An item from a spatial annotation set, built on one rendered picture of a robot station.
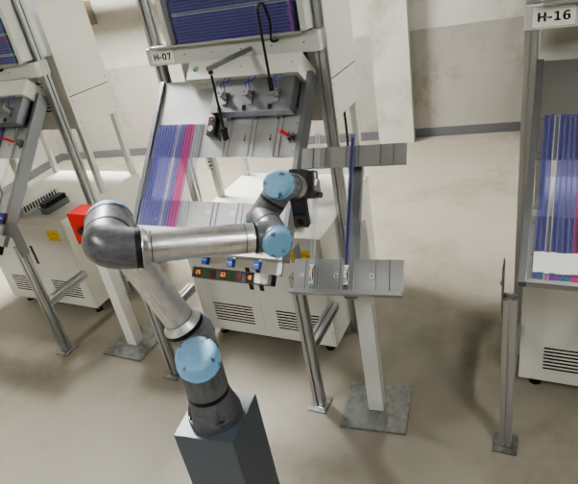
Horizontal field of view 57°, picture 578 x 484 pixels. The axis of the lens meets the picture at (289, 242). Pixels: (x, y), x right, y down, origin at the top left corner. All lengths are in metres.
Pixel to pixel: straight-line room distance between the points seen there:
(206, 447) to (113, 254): 0.61
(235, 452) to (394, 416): 0.86
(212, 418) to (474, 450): 1.02
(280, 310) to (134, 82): 3.71
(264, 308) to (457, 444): 0.99
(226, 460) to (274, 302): 1.03
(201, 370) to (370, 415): 0.98
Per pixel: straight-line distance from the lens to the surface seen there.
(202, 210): 2.08
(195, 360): 1.43
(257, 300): 2.48
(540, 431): 2.23
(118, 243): 1.25
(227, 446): 1.53
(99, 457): 2.45
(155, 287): 1.45
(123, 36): 5.65
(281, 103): 2.00
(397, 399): 2.28
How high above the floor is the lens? 1.65
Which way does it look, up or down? 28 degrees down
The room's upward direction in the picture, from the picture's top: 11 degrees counter-clockwise
